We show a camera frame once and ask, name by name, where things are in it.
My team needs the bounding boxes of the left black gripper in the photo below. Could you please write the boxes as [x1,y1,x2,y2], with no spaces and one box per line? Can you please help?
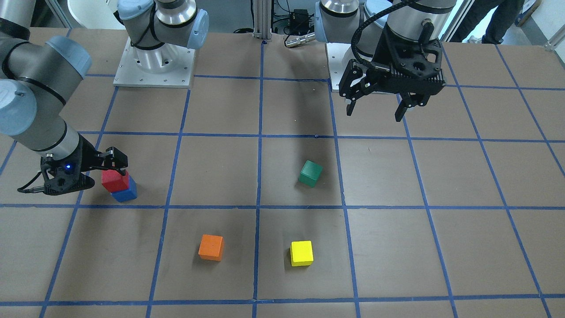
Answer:
[339,22,446,121]

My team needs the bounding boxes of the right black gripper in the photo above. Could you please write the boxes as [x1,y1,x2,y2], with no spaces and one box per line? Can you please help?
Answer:
[40,135,128,196]

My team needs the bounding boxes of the red wooden block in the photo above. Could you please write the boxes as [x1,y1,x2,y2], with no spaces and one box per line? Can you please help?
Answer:
[101,170,130,193]

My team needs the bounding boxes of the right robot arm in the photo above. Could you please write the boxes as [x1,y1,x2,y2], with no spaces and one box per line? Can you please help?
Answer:
[1,0,209,201]

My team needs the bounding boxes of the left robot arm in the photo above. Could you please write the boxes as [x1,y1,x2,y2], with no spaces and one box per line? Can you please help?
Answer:
[314,0,456,121]

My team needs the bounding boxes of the blue wooden block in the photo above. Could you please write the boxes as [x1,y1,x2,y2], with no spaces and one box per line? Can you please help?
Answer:
[110,176,138,202]

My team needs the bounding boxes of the green wooden block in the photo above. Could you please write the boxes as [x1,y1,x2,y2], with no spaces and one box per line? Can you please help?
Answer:
[298,160,323,188]

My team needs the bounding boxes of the orange wooden block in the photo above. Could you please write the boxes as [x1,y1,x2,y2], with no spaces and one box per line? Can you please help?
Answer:
[198,234,225,261]

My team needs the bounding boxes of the yellow wooden block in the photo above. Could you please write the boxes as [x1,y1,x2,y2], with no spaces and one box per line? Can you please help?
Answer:
[290,240,313,266]

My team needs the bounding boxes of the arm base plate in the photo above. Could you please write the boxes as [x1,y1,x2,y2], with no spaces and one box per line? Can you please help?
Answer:
[113,38,195,88]
[325,43,354,93]

